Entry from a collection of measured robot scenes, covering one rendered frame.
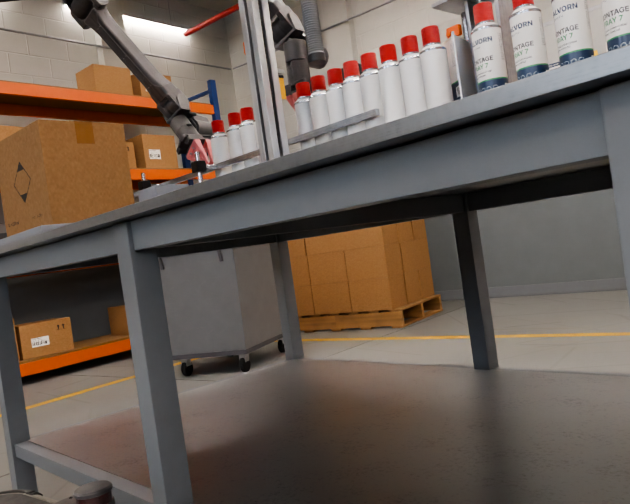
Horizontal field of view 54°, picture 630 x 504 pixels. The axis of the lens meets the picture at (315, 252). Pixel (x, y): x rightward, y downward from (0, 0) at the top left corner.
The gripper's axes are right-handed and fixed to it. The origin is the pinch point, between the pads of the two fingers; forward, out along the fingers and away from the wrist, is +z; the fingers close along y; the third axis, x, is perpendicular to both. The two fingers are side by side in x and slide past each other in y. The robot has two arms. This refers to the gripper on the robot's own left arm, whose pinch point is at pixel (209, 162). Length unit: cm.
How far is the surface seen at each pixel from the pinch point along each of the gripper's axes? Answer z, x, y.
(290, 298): -8, 82, 80
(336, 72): 29, -47, -1
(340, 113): 36, -41, -2
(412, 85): 49, -56, -3
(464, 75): 53, -62, 5
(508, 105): 91, -76, -47
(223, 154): 5.3, -6.9, -1.0
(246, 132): 11.4, -18.4, -2.2
